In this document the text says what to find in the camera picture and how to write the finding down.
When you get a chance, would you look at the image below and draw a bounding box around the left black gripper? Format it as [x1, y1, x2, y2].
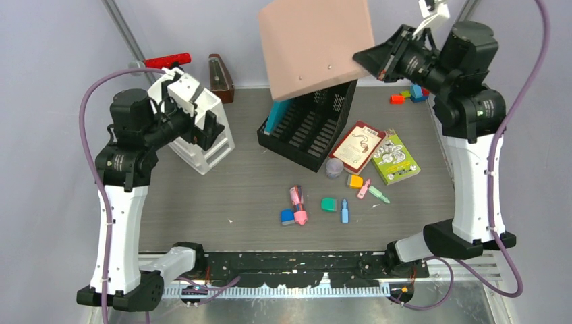
[143, 81, 225, 151]

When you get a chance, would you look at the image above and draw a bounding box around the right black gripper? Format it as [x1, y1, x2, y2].
[353, 23, 457, 96]

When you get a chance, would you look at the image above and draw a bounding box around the pink cardboard folder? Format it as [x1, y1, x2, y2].
[258, 0, 374, 101]

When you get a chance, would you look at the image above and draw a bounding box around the red brown book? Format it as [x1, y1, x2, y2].
[328, 121, 387, 175]

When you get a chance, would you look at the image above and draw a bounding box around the green illustrated book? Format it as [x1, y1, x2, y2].
[371, 128, 421, 186]

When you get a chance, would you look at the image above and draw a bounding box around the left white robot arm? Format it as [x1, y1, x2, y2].
[76, 88, 223, 312]

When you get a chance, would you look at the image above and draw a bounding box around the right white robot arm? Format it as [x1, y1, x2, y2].
[353, 21, 517, 277]

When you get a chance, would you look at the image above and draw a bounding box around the white plastic drawer unit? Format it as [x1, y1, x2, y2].
[148, 67, 235, 175]

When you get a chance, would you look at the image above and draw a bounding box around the orange toy block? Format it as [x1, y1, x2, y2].
[389, 94, 405, 105]

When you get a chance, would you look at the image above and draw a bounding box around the blue red toy block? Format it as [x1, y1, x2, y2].
[409, 84, 430, 103]

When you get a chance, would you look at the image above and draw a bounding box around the brown wooden metronome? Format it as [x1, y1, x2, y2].
[208, 53, 235, 104]

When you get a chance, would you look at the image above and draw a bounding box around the black mesh file organizer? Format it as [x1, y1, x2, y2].
[257, 80, 358, 172]

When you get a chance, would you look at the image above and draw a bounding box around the teal folder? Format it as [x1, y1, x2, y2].
[264, 99, 292, 135]

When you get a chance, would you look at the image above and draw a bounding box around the clear jar of pins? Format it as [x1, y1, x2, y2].
[325, 158, 344, 179]

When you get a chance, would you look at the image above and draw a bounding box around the orange eraser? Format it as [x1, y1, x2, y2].
[347, 174, 364, 189]

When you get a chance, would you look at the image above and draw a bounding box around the blue eraser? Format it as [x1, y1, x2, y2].
[280, 209, 295, 226]

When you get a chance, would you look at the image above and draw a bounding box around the green eraser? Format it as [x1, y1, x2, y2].
[320, 198, 338, 212]

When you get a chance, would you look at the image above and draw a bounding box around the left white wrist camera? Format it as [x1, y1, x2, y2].
[167, 68, 204, 117]

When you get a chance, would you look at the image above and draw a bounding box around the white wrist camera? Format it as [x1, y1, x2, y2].
[413, 0, 451, 38]
[167, 68, 204, 117]

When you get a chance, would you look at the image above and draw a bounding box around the red handled microphone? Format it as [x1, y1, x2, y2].
[127, 53, 192, 76]

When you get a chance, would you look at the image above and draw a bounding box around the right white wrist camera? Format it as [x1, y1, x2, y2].
[413, 0, 451, 38]

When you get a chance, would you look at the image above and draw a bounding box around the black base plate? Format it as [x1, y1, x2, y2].
[180, 251, 429, 288]

